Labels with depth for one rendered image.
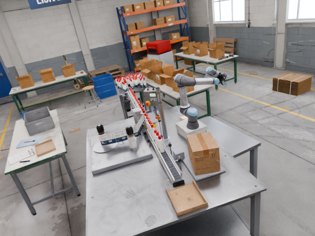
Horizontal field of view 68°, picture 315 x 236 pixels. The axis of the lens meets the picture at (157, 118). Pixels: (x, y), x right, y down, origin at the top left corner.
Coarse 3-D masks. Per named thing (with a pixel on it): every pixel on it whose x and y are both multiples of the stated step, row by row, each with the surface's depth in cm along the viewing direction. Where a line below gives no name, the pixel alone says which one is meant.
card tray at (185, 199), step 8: (192, 184) 213; (168, 192) 208; (176, 192) 207; (184, 192) 205; (192, 192) 204; (200, 192) 199; (176, 200) 199; (184, 200) 197; (192, 200) 196; (200, 200) 194; (176, 208) 191; (184, 208) 190; (192, 208) 185
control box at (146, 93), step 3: (144, 90) 272; (150, 90) 268; (153, 90) 267; (144, 93) 271; (147, 93) 270; (156, 93) 266; (144, 96) 274; (147, 96) 272; (147, 99) 274; (150, 102) 274; (153, 102) 273; (156, 102) 272; (147, 105) 278; (150, 105) 276; (153, 105) 275; (156, 105) 274
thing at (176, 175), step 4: (156, 148) 267; (164, 148) 265; (164, 152) 258; (160, 156) 252; (164, 156) 251; (168, 156) 250; (168, 160) 244; (168, 164) 237; (172, 164) 236; (172, 168) 231; (172, 172) 225; (176, 172) 224; (176, 176) 219; (176, 180) 214; (180, 180) 213
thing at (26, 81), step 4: (16, 76) 688; (20, 76) 707; (24, 76) 671; (28, 76) 677; (20, 80) 677; (24, 80) 682; (28, 80) 685; (32, 80) 705; (20, 84) 681; (24, 84) 686; (28, 84) 689; (32, 84) 693
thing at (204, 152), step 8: (192, 136) 232; (200, 136) 230; (208, 136) 228; (192, 144) 220; (200, 144) 218; (208, 144) 215; (216, 144) 213; (192, 152) 211; (200, 152) 210; (208, 152) 210; (216, 152) 211; (192, 160) 223; (200, 160) 213; (208, 160) 214; (216, 160) 214; (200, 168) 217; (208, 168) 218; (216, 168) 218
